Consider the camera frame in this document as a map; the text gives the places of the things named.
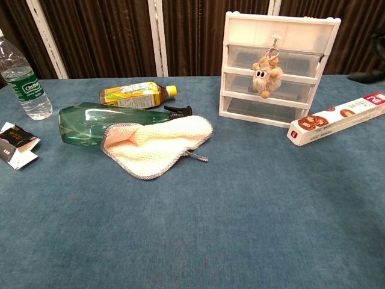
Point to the white plastic drawer unit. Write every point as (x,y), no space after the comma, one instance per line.
(282,30)

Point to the cream dish cloth grey trim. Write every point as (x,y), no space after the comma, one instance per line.
(150,147)

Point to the clear plastic drawer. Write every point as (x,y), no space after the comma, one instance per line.
(240,108)
(240,58)
(237,85)

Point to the yellow label tea bottle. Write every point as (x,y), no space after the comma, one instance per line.
(132,94)

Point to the green transparent spray bottle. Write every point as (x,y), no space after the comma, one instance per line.
(84,123)

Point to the dark pleated curtain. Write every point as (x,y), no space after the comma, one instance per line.
(105,36)

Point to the long cling film box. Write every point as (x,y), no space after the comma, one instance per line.
(331,119)

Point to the clear water bottle green label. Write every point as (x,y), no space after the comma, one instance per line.
(28,90)

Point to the open black white carton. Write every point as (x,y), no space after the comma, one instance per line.
(16,144)

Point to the white frame post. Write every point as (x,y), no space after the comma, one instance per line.
(274,6)
(48,39)
(158,39)

